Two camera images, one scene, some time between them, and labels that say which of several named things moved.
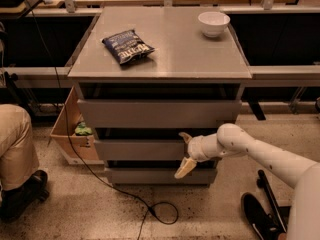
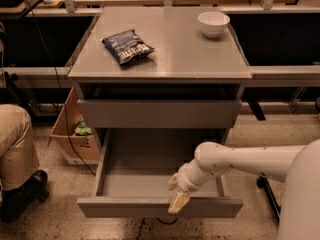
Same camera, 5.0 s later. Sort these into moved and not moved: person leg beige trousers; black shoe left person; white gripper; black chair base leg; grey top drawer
Moved: white gripper
Not moved: black shoe left person; grey top drawer; black chair base leg; person leg beige trousers
